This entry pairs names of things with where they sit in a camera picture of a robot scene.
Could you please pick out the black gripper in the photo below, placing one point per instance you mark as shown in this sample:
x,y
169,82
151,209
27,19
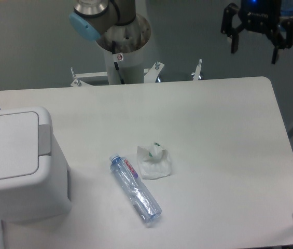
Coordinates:
x,y
263,16

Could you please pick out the white plastic trash can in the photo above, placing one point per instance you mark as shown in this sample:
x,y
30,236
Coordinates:
x,y
34,173

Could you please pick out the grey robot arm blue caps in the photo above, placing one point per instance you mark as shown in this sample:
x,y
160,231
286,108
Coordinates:
x,y
92,19

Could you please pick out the crumpled white plastic bag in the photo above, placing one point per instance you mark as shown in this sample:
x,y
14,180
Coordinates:
x,y
154,161

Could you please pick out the clear empty plastic bottle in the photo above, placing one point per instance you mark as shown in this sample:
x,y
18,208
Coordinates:
x,y
140,197

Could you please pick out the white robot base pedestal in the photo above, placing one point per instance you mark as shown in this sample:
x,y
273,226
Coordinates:
x,y
121,68

